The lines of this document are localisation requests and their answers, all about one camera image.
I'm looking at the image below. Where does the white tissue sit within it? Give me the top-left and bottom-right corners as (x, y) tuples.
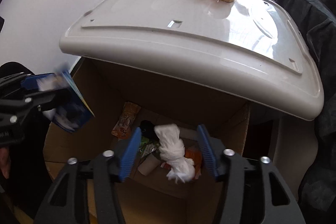
(154, 124), (195, 184)

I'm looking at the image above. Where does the green snack wrapper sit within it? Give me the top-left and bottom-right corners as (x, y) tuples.
(139, 136), (159, 158)

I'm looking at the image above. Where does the orange snack packet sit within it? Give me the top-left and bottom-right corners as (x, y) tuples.
(112, 102), (141, 139)

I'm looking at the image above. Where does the cardboard trash box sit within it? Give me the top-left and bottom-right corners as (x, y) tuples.
(43, 59), (250, 223)

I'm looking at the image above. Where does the white plastic table top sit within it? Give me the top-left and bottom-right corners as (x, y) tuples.
(59, 0), (324, 121)

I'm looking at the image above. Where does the dark blue bed blanket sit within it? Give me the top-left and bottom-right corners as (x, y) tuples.
(274, 0), (335, 223)

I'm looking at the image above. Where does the blue white milk carton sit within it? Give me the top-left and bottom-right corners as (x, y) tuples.
(37, 69), (94, 133)

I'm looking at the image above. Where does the person's left hand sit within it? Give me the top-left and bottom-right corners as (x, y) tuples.
(0, 148), (10, 179)

